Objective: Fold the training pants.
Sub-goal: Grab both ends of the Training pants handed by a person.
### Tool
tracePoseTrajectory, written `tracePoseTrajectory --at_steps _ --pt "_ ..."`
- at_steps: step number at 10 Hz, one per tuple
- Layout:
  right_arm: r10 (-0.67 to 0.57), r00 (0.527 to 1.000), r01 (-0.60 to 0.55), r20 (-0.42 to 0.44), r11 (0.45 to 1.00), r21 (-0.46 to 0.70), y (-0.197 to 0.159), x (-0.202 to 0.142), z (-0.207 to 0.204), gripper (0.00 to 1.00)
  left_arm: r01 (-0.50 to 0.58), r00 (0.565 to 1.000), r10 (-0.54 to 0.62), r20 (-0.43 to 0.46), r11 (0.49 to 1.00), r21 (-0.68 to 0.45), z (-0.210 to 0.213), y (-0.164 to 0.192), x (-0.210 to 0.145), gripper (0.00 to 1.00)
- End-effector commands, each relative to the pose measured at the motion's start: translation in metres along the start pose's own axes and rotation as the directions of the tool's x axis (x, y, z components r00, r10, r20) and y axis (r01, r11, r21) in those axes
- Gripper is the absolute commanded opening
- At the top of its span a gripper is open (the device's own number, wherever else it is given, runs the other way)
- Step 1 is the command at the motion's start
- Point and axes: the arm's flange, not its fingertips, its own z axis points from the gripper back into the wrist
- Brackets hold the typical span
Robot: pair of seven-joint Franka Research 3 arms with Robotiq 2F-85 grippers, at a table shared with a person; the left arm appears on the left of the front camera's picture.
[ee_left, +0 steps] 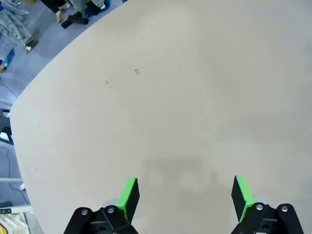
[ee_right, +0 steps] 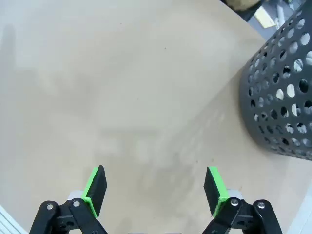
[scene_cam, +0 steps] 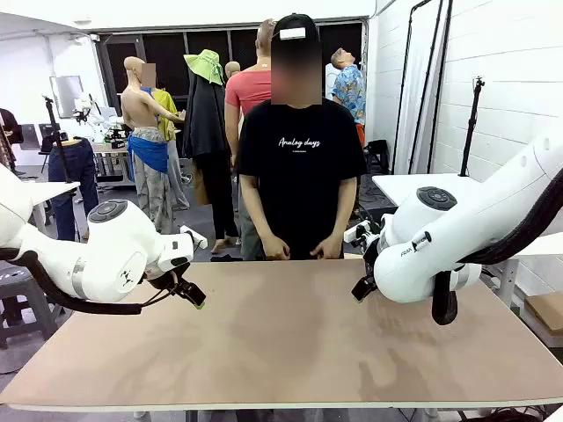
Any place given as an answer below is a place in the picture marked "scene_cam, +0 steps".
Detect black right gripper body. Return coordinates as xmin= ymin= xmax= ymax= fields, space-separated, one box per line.
xmin=360 ymin=235 xmax=384 ymax=283

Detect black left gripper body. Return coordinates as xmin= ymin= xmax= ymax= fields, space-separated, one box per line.
xmin=144 ymin=263 xmax=191 ymax=297

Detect person's left forearm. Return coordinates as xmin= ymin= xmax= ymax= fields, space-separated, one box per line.
xmin=332 ymin=177 xmax=358 ymax=241

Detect person's right forearm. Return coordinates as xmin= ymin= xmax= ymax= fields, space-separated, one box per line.
xmin=239 ymin=174 xmax=277 ymax=242

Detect person's left hand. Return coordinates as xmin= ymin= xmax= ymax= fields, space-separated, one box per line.
xmin=309 ymin=234 xmax=346 ymax=260

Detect person's right hand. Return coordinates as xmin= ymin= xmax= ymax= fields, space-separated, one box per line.
xmin=262 ymin=234 xmax=292 ymax=262

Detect black chair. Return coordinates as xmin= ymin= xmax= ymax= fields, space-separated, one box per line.
xmin=363 ymin=139 xmax=391 ymax=175

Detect person in black t-shirt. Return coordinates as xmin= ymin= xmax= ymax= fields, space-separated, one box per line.
xmin=236 ymin=98 xmax=369 ymax=261

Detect grey plastic stool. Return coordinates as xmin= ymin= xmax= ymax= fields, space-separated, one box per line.
xmin=0 ymin=260 xmax=68 ymax=351

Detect blue jeans on mannequin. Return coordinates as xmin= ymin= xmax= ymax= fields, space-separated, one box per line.
xmin=48 ymin=137 xmax=100 ymax=243

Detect mannequin with green hat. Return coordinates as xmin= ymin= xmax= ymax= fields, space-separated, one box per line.
xmin=181 ymin=72 xmax=241 ymax=255

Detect black tripod stand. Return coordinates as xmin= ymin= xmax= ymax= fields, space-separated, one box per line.
xmin=40 ymin=93 xmax=74 ymax=184
xmin=458 ymin=76 xmax=486 ymax=178

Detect mannequin with floral shirt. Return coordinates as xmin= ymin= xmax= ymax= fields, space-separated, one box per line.
xmin=330 ymin=47 xmax=368 ymax=149

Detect bare mannequin with blue cloth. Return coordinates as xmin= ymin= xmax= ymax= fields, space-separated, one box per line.
xmin=120 ymin=55 xmax=186 ymax=235

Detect person in yellow shirt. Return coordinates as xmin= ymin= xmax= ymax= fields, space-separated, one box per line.
xmin=150 ymin=80 xmax=191 ymax=213

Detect black backdrop stand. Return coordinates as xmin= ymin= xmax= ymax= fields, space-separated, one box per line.
xmin=391 ymin=0 xmax=455 ymax=175

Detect brown cardboard box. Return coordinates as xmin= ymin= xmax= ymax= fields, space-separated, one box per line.
xmin=524 ymin=291 xmax=563 ymax=338

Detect mannequin with red top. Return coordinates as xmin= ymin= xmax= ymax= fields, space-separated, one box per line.
xmin=223 ymin=18 xmax=277 ymax=261

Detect green bucket hat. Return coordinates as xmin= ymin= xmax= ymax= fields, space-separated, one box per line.
xmin=183 ymin=48 xmax=227 ymax=86

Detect black cap with white patch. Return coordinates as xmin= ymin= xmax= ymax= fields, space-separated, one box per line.
xmin=274 ymin=13 xmax=319 ymax=57

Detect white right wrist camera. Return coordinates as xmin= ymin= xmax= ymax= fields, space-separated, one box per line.
xmin=343 ymin=221 xmax=371 ymax=244

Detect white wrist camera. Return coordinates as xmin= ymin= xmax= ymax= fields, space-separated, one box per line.
xmin=179 ymin=224 xmax=209 ymax=251
xmin=343 ymin=221 xmax=371 ymax=244

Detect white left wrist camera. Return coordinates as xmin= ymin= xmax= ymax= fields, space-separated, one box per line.
xmin=179 ymin=224 xmax=209 ymax=251

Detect grey wall monitor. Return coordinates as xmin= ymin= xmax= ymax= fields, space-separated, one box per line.
xmin=48 ymin=75 xmax=85 ymax=120

